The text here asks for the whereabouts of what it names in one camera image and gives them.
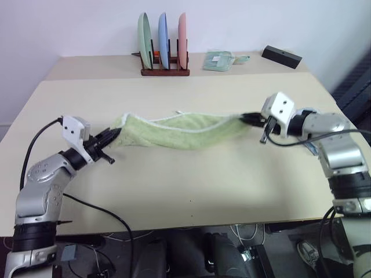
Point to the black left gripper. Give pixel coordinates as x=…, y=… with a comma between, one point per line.
x=93, y=145

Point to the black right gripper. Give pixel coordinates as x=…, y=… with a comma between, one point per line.
x=269, y=127

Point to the light green towel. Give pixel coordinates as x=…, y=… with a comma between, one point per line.
x=179, y=131

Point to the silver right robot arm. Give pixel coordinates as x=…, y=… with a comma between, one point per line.
x=339, y=150

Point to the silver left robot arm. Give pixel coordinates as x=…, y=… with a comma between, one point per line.
x=43, y=185

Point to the folded green cloth stack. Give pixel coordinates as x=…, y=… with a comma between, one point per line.
x=217, y=60

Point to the black rectangular box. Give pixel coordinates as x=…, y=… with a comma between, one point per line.
x=282, y=56

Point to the brown wooden plate rack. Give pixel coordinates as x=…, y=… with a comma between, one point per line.
x=165, y=71

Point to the green plate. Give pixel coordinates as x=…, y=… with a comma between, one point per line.
x=144, y=40

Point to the pink plate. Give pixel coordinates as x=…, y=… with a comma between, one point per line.
x=182, y=40

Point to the dark ribbed radiator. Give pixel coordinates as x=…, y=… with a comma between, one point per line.
x=355, y=84

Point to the blue plate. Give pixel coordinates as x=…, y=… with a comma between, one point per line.
x=163, y=40

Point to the small grey box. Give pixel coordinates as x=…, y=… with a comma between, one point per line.
x=69, y=252

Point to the grey sneaker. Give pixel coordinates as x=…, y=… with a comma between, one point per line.
x=307, y=255

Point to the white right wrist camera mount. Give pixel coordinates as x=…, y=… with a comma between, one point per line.
x=280, y=107

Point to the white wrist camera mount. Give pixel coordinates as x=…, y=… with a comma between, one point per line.
x=73, y=127
x=280, y=107

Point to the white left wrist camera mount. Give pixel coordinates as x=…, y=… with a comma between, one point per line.
x=73, y=127

